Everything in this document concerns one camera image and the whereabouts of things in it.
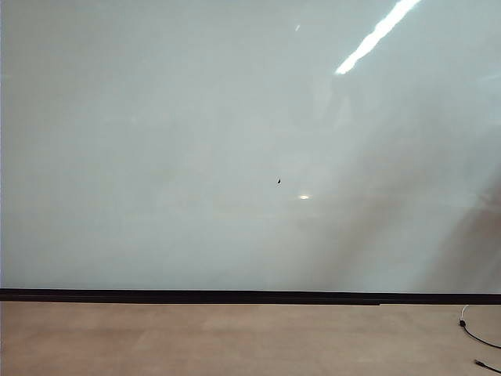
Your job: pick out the whiteboard with black frame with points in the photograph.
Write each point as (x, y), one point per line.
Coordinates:
(195, 137)

